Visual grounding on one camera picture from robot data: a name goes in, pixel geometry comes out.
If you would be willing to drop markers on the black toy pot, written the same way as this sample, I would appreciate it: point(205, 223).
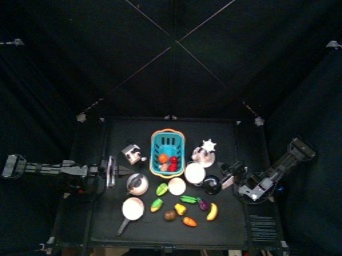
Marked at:
point(211, 185)

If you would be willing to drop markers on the peach coloured toy food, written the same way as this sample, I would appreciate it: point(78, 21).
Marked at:
point(165, 167)

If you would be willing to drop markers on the white knife block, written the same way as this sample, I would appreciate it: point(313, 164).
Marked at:
point(133, 154)

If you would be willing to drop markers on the orange toy carrot green top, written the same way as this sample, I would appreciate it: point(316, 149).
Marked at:
point(190, 221)

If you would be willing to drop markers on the yellow toy banana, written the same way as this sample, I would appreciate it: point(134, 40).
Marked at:
point(213, 211)

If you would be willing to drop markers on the red toy tomato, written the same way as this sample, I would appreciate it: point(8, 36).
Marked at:
point(174, 160)

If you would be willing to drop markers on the green vegetable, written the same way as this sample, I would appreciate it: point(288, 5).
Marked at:
point(162, 189)

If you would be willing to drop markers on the white round plate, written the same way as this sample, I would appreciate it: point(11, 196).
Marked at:
point(194, 172)

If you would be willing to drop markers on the teal basket orange rim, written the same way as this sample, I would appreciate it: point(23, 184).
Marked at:
point(167, 146)

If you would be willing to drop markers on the yellow toy corn green husk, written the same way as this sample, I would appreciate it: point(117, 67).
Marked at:
point(157, 204)

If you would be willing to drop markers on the brown toy kiwi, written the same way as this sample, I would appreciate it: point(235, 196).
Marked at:
point(170, 215)

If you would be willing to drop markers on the orange toy fruit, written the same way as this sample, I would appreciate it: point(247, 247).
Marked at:
point(163, 158)

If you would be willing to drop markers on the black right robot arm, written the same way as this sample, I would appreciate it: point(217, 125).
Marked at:
point(281, 166)

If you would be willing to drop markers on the yellow toy bell pepper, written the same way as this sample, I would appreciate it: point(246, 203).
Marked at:
point(179, 209)

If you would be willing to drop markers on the white egg-shaped object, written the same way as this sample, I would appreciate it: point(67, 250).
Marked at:
point(177, 186)

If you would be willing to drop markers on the green toy pea pod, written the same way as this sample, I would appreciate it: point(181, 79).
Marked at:
point(189, 199)

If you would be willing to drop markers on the red toy strawberry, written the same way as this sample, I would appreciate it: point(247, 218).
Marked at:
point(173, 167)

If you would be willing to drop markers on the purple toy eggplant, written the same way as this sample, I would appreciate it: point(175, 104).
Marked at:
point(203, 204)

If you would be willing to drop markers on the grey frame corner bracket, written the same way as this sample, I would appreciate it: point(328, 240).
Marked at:
point(80, 116)
point(259, 120)
point(333, 44)
point(16, 42)

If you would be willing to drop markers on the white star shaped toy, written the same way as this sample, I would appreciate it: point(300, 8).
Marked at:
point(209, 145)

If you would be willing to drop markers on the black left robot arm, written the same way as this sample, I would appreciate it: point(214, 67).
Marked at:
point(48, 169)

